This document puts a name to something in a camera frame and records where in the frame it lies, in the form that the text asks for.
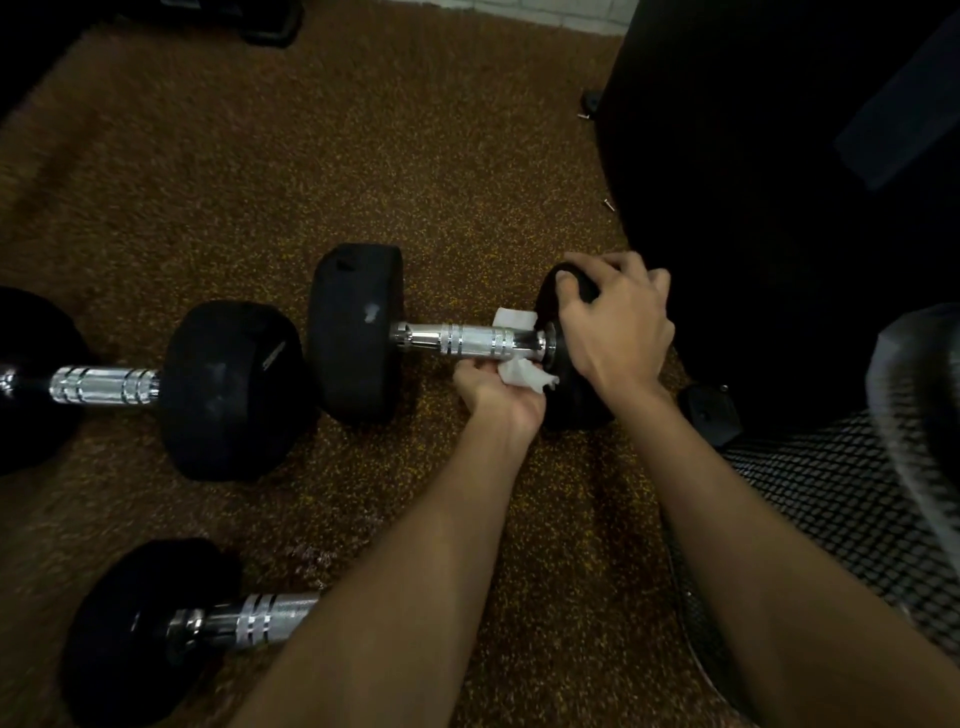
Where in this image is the small black chrome dumbbell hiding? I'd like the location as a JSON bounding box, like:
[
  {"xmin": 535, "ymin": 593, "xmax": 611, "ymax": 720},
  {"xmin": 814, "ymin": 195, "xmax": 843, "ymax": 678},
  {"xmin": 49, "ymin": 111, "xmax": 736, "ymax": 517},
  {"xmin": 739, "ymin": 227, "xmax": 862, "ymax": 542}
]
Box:
[{"xmin": 59, "ymin": 537, "xmax": 324, "ymax": 728}]

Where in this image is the person's right hand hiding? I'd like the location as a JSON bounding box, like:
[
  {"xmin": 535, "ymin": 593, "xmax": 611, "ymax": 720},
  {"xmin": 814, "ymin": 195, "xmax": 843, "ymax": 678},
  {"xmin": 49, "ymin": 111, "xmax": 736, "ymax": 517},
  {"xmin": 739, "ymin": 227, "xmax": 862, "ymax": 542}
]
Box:
[{"xmin": 554, "ymin": 251, "xmax": 677, "ymax": 411}]

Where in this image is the person's left hand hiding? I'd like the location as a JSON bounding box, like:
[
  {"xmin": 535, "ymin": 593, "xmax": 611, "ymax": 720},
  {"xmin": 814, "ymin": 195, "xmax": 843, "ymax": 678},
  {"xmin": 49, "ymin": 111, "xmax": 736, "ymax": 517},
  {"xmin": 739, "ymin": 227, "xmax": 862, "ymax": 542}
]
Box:
[{"xmin": 452, "ymin": 356, "xmax": 550, "ymax": 448}]

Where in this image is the person's left forearm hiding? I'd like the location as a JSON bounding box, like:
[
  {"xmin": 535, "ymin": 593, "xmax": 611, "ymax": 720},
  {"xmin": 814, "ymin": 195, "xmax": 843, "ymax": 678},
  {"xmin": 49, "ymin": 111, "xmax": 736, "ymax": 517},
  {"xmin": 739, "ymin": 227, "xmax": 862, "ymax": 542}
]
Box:
[{"xmin": 232, "ymin": 416, "xmax": 541, "ymax": 728}]

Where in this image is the black bulky equipment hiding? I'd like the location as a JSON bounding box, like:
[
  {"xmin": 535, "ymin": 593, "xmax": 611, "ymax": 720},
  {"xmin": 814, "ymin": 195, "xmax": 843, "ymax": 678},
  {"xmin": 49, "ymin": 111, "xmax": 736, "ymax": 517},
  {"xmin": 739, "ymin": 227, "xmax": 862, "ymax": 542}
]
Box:
[{"xmin": 578, "ymin": 0, "xmax": 960, "ymax": 451}]

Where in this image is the white wet wipe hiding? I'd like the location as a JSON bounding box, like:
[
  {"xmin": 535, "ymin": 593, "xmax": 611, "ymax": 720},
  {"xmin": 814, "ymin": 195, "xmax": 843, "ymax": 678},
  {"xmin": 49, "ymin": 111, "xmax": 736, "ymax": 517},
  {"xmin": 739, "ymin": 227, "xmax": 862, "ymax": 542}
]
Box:
[{"xmin": 491, "ymin": 305, "xmax": 562, "ymax": 395}]

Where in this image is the black mesh waste basket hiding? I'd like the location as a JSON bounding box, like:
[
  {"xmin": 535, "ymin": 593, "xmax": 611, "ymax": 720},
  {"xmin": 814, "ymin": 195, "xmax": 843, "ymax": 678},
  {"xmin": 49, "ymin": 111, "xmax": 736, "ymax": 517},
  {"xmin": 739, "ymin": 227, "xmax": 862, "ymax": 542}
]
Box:
[{"xmin": 663, "ymin": 302, "xmax": 960, "ymax": 714}]

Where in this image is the large black chrome dumbbell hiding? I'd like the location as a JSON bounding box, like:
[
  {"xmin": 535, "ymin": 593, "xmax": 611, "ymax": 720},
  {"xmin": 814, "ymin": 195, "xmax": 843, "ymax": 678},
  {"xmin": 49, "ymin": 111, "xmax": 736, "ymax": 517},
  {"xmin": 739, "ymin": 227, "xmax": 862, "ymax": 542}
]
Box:
[{"xmin": 307, "ymin": 242, "xmax": 624, "ymax": 435}]

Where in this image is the black machine base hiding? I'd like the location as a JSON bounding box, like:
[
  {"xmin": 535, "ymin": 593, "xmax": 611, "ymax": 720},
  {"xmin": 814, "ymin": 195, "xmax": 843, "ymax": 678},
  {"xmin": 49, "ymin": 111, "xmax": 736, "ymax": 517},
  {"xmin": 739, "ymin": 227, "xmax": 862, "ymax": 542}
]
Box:
[{"xmin": 119, "ymin": 0, "xmax": 305, "ymax": 50}]

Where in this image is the medium black chrome dumbbell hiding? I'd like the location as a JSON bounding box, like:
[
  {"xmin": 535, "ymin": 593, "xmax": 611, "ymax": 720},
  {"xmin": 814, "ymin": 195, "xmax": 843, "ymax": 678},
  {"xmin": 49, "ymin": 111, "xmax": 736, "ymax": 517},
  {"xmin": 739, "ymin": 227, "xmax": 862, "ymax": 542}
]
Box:
[{"xmin": 0, "ymin": 286, "xmax": 316, "ymax": 484}]

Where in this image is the person's right forearm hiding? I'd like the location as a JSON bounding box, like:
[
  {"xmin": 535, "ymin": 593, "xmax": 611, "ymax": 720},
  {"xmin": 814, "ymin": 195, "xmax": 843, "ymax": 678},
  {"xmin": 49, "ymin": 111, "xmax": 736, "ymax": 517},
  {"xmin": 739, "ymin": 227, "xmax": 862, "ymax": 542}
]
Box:
[{"xmin": 607, "ymin": 382, "xmax": 960, "ymax": 728}]

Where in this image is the clear plastic bin liner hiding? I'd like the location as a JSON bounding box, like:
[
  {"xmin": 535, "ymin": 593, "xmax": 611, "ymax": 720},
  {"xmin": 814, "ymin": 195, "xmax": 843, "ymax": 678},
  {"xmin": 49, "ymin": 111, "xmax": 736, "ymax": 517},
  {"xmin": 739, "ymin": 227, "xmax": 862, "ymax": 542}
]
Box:
[{"xmin": 863, "ymin": 302, "xmax": 960, "ymax": 579}]

